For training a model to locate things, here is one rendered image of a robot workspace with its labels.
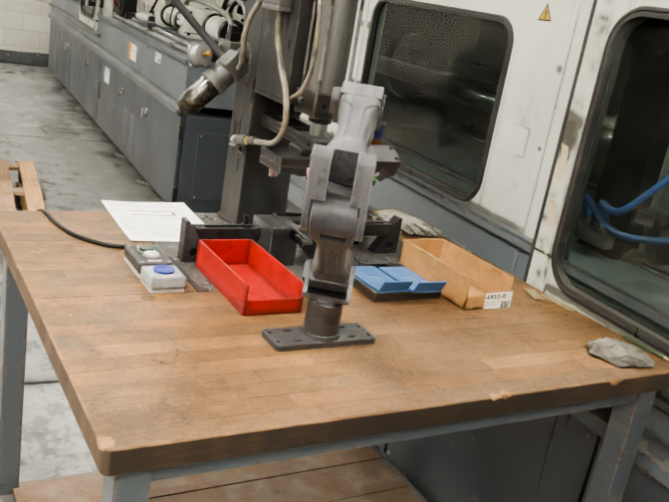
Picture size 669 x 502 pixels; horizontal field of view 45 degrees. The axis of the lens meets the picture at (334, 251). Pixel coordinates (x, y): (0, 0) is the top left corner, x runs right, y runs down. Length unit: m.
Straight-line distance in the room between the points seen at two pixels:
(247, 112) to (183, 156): 2.96
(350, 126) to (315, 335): 0.39
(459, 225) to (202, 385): 1.25
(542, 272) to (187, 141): 3.19
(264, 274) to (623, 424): 0.78
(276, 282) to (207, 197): 3.40
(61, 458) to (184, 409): 1.55
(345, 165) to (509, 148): 1.09
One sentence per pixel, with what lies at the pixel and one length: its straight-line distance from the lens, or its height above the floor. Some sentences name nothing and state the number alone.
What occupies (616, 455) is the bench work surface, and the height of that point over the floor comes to 0.70.
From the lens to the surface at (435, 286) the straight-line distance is 1.70.
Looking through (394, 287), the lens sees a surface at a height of 0.93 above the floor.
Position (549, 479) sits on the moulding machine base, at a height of 0.46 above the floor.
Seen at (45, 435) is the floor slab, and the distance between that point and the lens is 2.80.
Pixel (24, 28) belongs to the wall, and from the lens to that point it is 10.86.
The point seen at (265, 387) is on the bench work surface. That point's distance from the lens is 1.24.
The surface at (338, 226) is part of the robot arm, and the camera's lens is 1.14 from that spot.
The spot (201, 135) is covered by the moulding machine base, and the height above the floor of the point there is 0.55.
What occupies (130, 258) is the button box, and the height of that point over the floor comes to 0.92.
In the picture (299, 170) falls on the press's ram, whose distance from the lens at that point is 1.71.
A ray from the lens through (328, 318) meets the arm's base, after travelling 1.39.
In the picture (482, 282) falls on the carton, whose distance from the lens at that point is 1.83.
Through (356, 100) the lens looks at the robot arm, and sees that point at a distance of 1.28.
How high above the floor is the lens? 1.48
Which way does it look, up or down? 18 degrees down
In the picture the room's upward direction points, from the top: 10 degrees clockwise
